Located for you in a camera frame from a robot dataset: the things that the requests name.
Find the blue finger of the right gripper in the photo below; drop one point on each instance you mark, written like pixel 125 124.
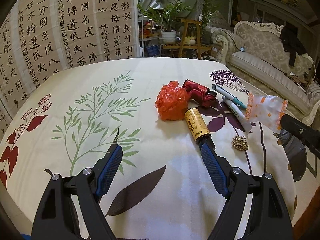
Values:
pixel 307 135

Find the gold cylindrical bottle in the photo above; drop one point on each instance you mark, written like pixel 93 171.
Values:
pixel 196 125

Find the wooden plant stand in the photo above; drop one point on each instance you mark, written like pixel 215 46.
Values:
pixel 181 50

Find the calligraphy folding screen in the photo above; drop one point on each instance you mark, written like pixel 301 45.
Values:
pixel 42 37

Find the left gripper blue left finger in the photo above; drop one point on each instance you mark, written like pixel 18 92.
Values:
pixel 105 169

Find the orange plastic bag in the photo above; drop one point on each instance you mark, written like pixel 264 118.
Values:
pixel 172 102

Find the gold foil wrapper ball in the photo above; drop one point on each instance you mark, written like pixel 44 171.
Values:
pixel 240 143

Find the dark red ribbon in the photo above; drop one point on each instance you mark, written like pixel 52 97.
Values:
pixel 204 99

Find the white green tube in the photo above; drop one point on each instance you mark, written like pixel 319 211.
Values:
pixel 238 114

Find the black clothing on sofa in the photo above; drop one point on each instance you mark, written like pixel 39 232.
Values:
pixel 291 42

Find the yellow bowl on stand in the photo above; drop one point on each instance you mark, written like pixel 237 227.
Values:
pixel 190 40

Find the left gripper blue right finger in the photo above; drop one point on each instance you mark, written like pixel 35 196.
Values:
pixel 214 169

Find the floral patterned tablecloth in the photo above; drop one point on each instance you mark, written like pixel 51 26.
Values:
pixel 162 189

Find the white teal tube box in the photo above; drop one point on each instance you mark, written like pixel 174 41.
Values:
pixel 228 95

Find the black lined trash bin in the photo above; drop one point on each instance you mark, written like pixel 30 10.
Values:
pixel 296 154

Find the ornate cream sofa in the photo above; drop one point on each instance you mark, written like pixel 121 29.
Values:
pixel 255 52

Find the potted plant white pot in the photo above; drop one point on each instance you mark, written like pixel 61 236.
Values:
pixel 167 19

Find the clear orange dotted wrapper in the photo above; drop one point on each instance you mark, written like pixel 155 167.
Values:
pixel 266 109

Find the tall plant dark pot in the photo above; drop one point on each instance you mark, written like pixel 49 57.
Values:
pixel 205 17

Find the white metal shelf rack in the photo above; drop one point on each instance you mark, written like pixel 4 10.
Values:
pixel 149 37

